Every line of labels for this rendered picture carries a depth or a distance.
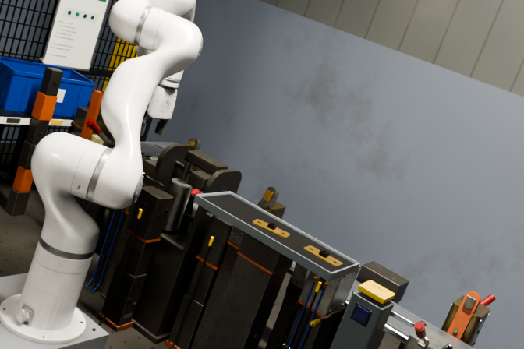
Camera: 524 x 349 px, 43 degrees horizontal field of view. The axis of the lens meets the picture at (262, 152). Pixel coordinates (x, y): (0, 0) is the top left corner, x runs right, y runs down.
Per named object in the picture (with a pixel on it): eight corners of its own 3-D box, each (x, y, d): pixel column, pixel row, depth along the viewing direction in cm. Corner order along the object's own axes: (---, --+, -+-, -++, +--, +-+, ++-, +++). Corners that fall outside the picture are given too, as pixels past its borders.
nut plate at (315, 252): (343, 264, 141) (345, 259, 140) (335, 267, 137) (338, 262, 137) (309, 246, 145) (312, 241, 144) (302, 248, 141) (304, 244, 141)
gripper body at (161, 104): (163, 85, 200) (152, 119, 202) (184, 87, 209) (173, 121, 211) (146, 76, 204) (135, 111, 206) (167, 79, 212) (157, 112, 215)
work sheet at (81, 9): (89, 71, 253) (112, -8, 247) (40, 65, 234) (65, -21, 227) (86, 69, 254) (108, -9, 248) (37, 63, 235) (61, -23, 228)
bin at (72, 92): (86, 118, 232) (96, 83, 229) (4, 110, 208) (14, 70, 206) (61, 102, 242) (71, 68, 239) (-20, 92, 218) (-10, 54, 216)
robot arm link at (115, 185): (58, 198, 144) (129, 223, 145) (54, 177, 134) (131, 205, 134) (145, 22, 167) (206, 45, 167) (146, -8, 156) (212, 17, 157)
